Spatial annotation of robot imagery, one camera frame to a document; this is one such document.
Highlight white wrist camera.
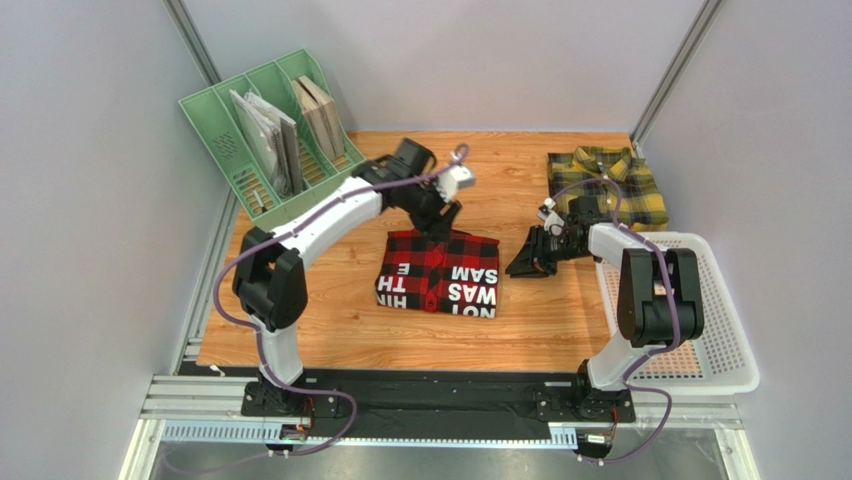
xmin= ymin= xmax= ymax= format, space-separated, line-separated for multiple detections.
xmin=538 ymin=197 xmax=565 ymax=236
xmin=435 ymin=164 xmax=476 ymax=203

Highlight purple cable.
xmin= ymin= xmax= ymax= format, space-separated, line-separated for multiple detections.
xmin=549 ymin=176 xmax=684 ymax=466
xmin=211 ymin=142 xmax=471 ymax=457

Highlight aluminium frame rail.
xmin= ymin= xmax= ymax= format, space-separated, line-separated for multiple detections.
xmin=120 ymin=375 xmax=760 ymax=479

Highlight brown books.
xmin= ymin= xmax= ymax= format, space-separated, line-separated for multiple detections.
xmin=291 ymin=76 xmax=345 ymax=161

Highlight white plastic basket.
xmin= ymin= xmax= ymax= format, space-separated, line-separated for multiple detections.
xmin=588 ymin=224 xmax=760 ymax=396

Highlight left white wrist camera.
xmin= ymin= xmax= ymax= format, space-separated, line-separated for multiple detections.
xmin=435 ymin=164 xmax=476 ymax=203

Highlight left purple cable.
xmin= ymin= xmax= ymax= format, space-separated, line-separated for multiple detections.
xmin=211 ymin=142 xmax=471 ymax=457

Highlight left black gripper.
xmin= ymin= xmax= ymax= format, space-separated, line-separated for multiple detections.
xmin=401 ymin=176 xmax=463 ymax=245

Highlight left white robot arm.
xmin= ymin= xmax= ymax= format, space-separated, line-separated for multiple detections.
xmin=224 ymin=138 xmax=475 ymax=395

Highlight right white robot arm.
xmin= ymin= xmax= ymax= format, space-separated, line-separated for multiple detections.
xmin=506 ymin=196 xmax=704 ymax=402

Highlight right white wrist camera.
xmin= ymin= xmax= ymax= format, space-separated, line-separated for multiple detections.
xmin=538 ymin=197 xmax=565 ymax=236

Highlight yellow plaid folded shirt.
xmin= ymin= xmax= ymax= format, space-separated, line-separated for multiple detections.
xmin=547 ymin=146 xmax=670 ymax=232

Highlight grey spiral notebooks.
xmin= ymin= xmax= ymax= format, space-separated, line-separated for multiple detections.
xmin=229 ymin=89 xmax=305 ymax=198

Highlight red black plaid shirt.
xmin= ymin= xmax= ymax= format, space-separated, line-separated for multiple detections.
xmin=375 ymin=229 xmax=500 ymax=319

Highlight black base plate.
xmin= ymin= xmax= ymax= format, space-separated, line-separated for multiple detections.
xmin=241 ymin=369 xmax=636 ymax=441

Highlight green file organizer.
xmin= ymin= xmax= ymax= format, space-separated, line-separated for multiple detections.
xmin=179 ymin=49 xmax=365 ymax=230

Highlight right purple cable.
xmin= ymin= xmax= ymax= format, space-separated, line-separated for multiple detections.
xmin=549 ymin=176 xmax=684 ymax=466

